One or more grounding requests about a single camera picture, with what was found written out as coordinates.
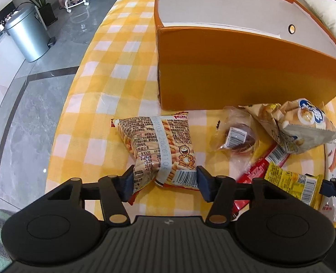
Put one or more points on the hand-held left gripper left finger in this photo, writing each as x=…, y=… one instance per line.
x=126, y=184

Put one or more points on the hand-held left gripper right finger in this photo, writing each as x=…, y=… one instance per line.
x=204, y=183

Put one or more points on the stick snack packet with bear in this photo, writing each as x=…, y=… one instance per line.
x=156, y=148

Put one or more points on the large orange cardboard box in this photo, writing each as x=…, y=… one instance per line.
x=227, y=71

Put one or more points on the yellow snack packet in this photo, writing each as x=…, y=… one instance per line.
x=287, y=179

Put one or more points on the long red snack packet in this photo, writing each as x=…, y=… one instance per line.
x=253, y=173

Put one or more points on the clear wrapped brown pastry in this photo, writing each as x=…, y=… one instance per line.
x=236, y=136

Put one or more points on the beige chip bag blue logo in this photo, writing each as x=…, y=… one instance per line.
x=298, y=128

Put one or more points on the yellow checked tablecloth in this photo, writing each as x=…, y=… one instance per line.
x=105, y=91

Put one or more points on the beige sofa cushion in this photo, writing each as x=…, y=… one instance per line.
x=335, y=17

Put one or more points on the white low cabinet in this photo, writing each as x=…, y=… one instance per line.
x=3, y=59

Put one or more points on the silver pedal trash can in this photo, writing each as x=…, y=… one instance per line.
x=28, y=37

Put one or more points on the potted green plant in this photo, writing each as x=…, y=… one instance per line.
x=47, y=14

